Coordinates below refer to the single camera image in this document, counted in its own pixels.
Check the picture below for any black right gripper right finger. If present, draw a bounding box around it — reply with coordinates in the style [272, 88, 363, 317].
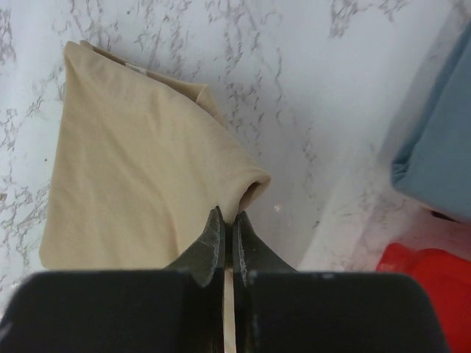
[231, 212, 295, 352]

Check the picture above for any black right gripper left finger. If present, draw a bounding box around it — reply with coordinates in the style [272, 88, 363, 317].
[164, 207, 225, 352]

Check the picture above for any beige t shirt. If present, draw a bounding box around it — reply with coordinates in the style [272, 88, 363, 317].
[39, 39, 272, 353]

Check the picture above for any red plastic bin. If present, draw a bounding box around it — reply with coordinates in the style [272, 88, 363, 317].
[376, 243, 471, 352]

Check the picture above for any folded blue-grey t shirt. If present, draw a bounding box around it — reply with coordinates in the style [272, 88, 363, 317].
[391, 28, 470, 222]

